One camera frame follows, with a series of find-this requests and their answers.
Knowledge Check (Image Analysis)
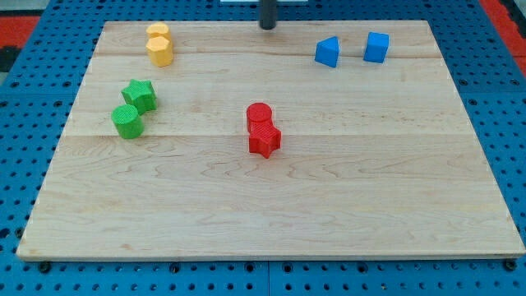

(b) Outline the blue triangle block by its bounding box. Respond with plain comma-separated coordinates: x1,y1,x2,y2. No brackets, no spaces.
315,36,339,67

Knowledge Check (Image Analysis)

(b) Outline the yellow hexagon block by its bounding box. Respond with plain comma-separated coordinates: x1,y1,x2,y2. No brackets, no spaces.
146,36,173,67

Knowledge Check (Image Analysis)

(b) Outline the red star block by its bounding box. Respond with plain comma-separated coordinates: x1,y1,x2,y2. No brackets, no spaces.
248,123,282,159

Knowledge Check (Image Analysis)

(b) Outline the red cylinder block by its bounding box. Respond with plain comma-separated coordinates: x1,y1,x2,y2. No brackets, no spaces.
246,102,272,133

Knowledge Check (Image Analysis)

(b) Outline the light wooden board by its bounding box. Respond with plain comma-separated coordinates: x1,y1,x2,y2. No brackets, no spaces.
17,21,525,261

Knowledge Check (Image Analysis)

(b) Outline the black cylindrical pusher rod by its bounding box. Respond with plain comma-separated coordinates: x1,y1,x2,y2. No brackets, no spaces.
259,0,278,30

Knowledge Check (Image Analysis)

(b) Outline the green star block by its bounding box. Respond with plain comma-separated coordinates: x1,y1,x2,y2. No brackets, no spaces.
121,79,157,115

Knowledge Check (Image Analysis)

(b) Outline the green cylinder block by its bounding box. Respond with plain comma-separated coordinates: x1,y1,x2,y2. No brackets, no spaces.
111,104,144,139

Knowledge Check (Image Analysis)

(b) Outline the blue cube block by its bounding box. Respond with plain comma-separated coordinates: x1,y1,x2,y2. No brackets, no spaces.
363,31,390,63

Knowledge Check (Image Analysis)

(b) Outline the yellow pentagon block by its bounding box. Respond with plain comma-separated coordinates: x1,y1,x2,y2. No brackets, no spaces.
145,21,172,41

